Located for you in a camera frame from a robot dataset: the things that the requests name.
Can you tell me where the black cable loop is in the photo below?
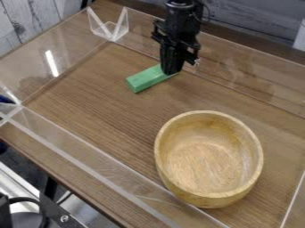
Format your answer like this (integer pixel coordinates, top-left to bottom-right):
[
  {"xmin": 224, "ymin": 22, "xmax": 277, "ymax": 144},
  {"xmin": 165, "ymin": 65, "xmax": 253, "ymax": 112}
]
[{"xmin": 7, "ymin": 197, "xmax": 50, "ymax": 228}]

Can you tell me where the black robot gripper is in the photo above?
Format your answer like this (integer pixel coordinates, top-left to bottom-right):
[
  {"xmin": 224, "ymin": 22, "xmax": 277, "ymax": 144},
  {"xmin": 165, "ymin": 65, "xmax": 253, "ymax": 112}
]
[{"xmin": 151, "ymin": 0, "xmax": 204, "ymax": 75}]

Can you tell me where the blue object at left edge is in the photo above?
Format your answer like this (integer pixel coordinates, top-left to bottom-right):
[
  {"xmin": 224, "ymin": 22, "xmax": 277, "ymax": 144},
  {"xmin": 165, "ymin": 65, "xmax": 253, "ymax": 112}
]
[{"xmin": 0, "ymin": 94, "xmax": 15, "ymax": 103}]

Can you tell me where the brown wooden bowl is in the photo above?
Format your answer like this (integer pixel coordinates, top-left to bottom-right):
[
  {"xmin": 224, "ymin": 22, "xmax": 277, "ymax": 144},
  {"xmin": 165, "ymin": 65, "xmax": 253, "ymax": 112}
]
[{"xmin": 154, "ymin": 110, "xmax": 264, "ymax": 208}]

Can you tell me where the green rectangular block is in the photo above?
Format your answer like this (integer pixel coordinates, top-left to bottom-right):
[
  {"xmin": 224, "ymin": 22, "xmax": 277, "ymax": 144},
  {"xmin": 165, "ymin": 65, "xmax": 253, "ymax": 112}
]
[{"xmin": 126, "ymin": 64, "xmax": 171, "ymax": 94}]

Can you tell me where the black metal bracket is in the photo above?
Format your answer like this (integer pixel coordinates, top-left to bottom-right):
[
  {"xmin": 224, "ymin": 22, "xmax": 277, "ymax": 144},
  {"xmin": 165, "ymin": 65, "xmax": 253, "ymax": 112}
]
[{"xmin": 0, "ymin": 192, "xmax": 90, "ymax": 228}]

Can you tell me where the clear acrylic enclosure wall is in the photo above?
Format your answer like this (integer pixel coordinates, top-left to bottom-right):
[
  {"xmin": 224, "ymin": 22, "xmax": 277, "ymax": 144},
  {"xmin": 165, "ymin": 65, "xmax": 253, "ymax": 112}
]
[{"xmin": 0, "ymin": 0, "xmax": 305, "ymax": 228}]

